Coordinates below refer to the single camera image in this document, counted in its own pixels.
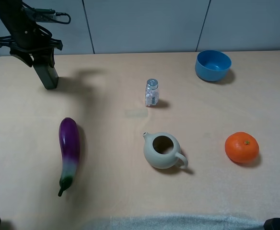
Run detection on black camera cable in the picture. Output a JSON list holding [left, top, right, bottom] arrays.
[[22, 7, 71, 43]]

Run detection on light grey towel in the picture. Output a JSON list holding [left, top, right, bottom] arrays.
[[79, 214, 267, 230]]

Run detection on purple toy eggplant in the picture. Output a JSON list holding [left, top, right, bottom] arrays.
[[58, 117, 81, 197]]

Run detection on grey-green ceramic teapot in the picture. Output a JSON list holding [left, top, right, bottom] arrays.
[[143, 132, 188, 169]]

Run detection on clear pill bottle silver cap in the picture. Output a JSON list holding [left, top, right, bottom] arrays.
[[145, 79, 159, 107]]

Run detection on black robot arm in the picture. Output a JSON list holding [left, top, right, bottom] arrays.
[[0, 0, 63, 68]]

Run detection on orange tangerine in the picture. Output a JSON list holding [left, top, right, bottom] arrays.
[[224, 132, 259, 164]]

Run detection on dark green pump bottle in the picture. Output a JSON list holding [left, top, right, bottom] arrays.
[[33, 55, 58, 90]]

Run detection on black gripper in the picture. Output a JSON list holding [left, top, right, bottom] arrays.
[[0, 23, 63, 68]]

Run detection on blue plastic bowl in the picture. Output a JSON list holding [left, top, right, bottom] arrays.
[[195, 50, 232, 82]]

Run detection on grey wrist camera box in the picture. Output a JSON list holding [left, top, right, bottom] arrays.
[[24, 8, 56, 23]]

